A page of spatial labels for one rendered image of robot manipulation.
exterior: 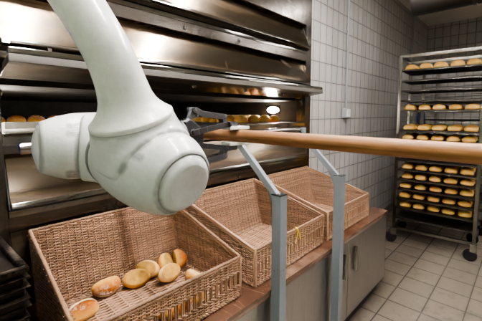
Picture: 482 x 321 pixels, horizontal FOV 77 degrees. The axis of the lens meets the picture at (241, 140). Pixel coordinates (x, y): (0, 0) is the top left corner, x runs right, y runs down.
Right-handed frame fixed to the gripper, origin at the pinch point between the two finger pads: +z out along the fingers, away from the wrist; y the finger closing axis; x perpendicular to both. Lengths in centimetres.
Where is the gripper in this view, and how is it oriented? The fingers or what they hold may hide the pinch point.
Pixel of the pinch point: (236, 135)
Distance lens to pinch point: 73.1
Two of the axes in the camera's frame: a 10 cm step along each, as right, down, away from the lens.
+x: 7.3, 0.6, -6.8
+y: 0.0, 10.0, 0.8
